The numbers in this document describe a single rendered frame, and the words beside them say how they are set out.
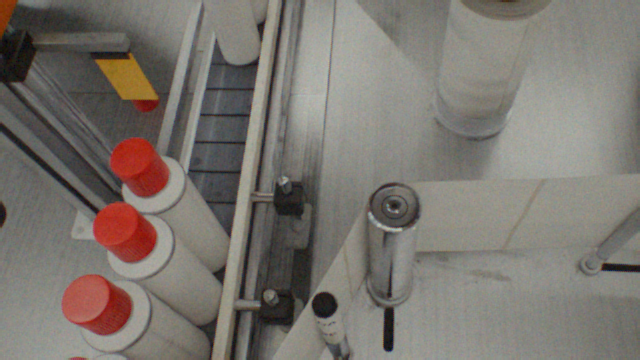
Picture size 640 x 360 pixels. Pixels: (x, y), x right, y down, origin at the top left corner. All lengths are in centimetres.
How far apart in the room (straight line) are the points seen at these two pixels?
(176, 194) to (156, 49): 42
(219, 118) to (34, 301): 30
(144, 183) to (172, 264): 6
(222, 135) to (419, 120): 23
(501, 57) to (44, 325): 55
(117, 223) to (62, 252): 33
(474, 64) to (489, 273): 20
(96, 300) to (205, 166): 29
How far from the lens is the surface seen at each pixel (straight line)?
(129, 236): 39
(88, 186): 62
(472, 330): 55
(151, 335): 42
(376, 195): 38
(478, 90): 56
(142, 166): 41
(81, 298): 39
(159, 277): 43
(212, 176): 63
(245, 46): 68
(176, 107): 59
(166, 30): 85
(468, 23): 51
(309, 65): 75
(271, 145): 63
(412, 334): 54
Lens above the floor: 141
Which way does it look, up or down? 62 degrees down
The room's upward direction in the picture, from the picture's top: 12 degrees counter-clockwise
